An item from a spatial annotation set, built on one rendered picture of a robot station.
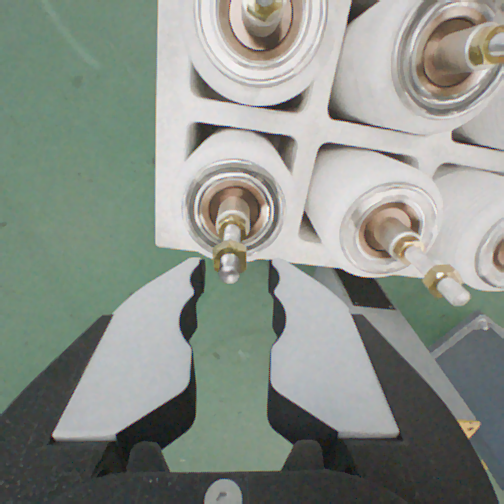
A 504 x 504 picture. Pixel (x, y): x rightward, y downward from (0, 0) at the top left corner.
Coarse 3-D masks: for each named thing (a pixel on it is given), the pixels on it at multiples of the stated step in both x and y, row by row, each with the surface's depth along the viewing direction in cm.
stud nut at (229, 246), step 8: (232, 240) 15; (216, 248) 15; (224, 248) 15; (232, 248) 15; (240, 248) 15; (216, 256) 15; (240, 256) 15; (216, 264) 15; (240, 264) 15; (240, 272) 15
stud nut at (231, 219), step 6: (228, 216) 18; (234, 216) 18; (222, 222) 18; (228, 222) 18; (234, 222) 18; (240, 222) 18; (222, 228) 18; (240, 228) 18; (222, 234) 18; (240, 234) 18; (222, 240) 19; (240, 240) 19
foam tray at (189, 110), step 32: (160, 0) 21; (352, 0) 26; (160, 32) 22; (160, 64) 23; (192, 64) 25; (160, 96) 24; (192, 96) 25; (224, 96) 34; (320, 96) 25; (160, 128) 26; (192, 128) 29; (256, 128) 26; (288, 128) 26; (320, 128) 26; (352, 128) 26; (384, 128) 33; (160, 160) 27; (288, 160) 31; (416, 160) 28; (448, 160) 27; (480, 160) 27; (160, 192) 28; (160, 224) 30; (288, 256) 32; (320, 256) 32
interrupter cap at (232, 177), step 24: (216, 168) 20; (240, 168) 20; (264, 168) 20; (192, 192) 21; (216, 192) 21; (240, 192) 21; (264, 192) 21; (192, 216) 22; (216, 216) 22; (264, 216) 22; (216, 240) 22; (264, 240) 23
